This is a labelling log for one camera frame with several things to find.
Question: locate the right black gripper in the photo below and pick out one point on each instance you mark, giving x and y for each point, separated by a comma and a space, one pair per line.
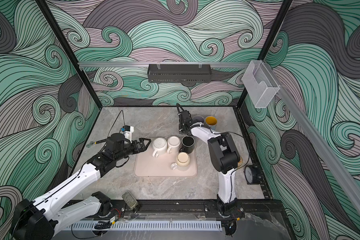
180, 128

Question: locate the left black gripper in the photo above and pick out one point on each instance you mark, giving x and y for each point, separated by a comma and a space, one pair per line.
135, 143

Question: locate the pink iridescent mug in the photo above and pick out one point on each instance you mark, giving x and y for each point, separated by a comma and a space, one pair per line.
199, 119

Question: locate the white ribbed-bottom mug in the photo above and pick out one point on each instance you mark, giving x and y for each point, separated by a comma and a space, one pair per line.
160, 147

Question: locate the tall white mug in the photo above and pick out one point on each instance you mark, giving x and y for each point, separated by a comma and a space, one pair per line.
174, 144

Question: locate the blue mug yellow inside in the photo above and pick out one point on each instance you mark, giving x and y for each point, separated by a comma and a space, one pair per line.
211, 122

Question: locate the cream speckled mug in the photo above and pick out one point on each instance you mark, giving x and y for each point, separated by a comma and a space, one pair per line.
182, 162

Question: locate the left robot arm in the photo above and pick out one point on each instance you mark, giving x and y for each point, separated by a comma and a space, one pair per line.
47, 215

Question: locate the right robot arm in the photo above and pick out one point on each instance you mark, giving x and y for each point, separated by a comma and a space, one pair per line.
224, 157

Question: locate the black glossy mug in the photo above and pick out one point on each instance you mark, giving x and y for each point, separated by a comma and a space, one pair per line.
187, 145

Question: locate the pink silicone tray mat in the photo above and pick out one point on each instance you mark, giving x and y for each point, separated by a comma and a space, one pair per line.
148, 166

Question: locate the small metal device front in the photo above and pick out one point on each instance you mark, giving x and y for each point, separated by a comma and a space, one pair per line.
130, 200

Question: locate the colourful round tin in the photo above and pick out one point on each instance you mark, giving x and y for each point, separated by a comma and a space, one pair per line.
240, 162

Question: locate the black alarm clock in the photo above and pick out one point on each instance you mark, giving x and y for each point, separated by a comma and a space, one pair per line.
252, 174

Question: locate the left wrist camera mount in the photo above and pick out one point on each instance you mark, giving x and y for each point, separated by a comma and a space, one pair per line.
127, 131

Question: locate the black wire wall basket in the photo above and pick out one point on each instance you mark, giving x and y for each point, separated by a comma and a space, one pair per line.
179, 73

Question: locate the clear acrylic wall holder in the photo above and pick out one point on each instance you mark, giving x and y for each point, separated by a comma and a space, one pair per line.
261, 83

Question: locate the white slotted cable duct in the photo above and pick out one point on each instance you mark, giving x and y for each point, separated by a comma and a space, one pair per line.
166, 225

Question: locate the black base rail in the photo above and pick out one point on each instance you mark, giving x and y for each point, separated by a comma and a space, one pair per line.
265, 209

